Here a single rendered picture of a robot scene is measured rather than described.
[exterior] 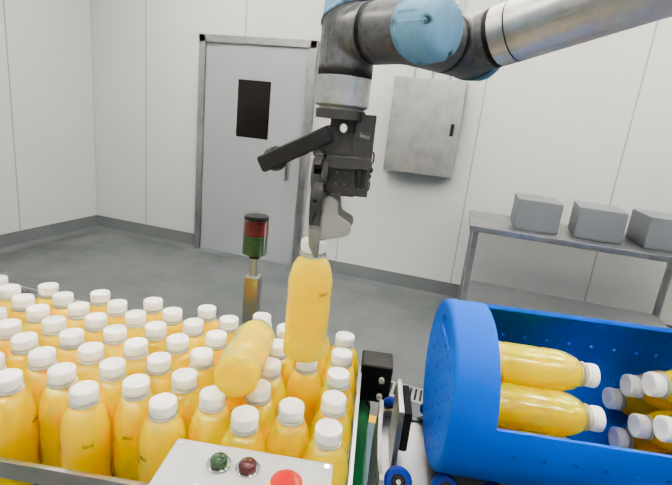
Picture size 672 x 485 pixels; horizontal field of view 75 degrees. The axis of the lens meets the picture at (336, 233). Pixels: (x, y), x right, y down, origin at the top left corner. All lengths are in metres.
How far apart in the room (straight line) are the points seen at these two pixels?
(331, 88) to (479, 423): 0.51
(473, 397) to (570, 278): 3.74
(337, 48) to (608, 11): 0.30
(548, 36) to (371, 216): 3.76
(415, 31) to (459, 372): 0.46
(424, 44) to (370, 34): 0.08
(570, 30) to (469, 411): 0.50
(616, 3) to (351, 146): 0.33
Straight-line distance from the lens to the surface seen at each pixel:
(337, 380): 0.77
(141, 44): 5.40
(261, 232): 1.10
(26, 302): 1.10
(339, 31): 0.61
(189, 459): 0.61
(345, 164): 0.60
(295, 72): 4.42
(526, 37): 0.61
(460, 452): 0.73
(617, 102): 4.28
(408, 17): 0.54
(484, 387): 0.69
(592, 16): 0.59
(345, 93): 0.60
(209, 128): 4.82
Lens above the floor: 1.51
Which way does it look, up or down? 14 degrees down
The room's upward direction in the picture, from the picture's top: 6 degrees clockwise
